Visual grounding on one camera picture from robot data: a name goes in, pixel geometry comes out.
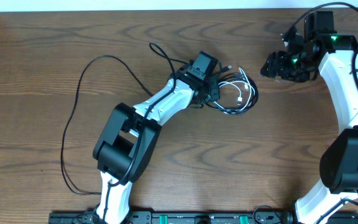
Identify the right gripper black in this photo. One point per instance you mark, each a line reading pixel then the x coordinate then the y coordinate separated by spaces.
pixel 276 61

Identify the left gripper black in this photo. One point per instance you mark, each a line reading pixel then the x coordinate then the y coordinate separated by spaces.
pixel 216 96

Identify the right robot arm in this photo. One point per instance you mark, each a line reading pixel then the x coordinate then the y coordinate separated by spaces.
pixel 322 52

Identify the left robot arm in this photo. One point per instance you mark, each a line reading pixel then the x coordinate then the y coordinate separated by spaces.
pixel 125 146

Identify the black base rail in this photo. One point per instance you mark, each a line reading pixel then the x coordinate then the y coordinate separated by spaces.
pixel 145 217

